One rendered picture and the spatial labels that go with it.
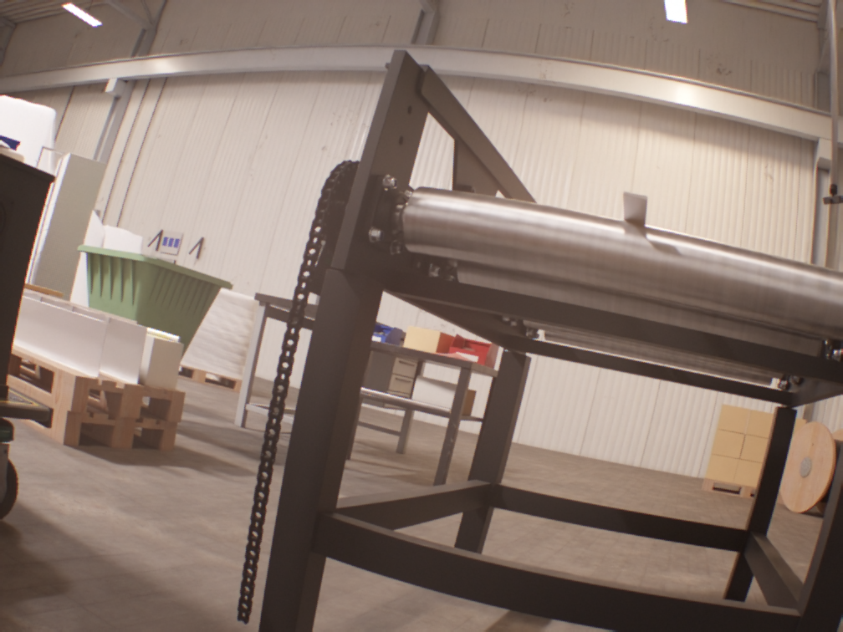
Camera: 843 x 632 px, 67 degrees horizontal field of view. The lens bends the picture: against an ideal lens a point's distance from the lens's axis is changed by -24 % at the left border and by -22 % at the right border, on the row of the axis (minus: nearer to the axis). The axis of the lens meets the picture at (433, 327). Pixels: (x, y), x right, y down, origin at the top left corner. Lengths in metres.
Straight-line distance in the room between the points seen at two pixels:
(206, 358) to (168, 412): 5.07
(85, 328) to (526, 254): 2.26
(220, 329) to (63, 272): 3.73
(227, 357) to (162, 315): 4.44
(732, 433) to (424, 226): 7.96
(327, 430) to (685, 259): 0.64
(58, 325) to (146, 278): 0.89
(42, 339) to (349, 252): 2.31
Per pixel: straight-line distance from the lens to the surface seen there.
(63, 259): 5.16
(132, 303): 4.11
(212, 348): 8.53
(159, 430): 3.54
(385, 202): 1.34
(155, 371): 3.42
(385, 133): 1.36
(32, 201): 1.70
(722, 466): 9.08
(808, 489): 8.11
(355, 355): 1.33
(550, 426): 12.02
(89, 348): 3.16
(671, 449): 11.82
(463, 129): 1.68
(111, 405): 3.25
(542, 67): 12.81
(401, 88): 1.39
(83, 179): 5.21
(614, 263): 1.21
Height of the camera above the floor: 0.60
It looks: 4 degrees up
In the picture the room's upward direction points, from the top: 13 degrees clockwise
